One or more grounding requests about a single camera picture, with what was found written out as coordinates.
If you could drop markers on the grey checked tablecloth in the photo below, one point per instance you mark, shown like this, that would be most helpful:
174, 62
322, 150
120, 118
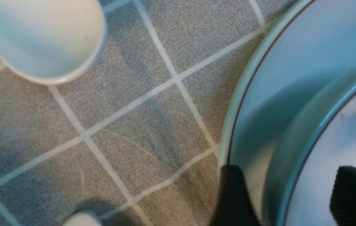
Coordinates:
132, 139

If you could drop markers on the white ceramic spoon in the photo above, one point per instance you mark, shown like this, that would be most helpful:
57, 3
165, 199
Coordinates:
83, 218

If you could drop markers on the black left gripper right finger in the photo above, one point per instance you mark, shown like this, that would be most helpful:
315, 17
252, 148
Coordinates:
343, 197

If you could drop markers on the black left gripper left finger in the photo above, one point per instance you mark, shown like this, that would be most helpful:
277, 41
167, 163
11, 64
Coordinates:
234, 206

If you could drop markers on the large light blue plate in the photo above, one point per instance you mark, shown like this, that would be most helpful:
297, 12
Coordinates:
313, 43

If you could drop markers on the light blue shallow bowl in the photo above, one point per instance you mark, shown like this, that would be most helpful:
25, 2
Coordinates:
304, 165

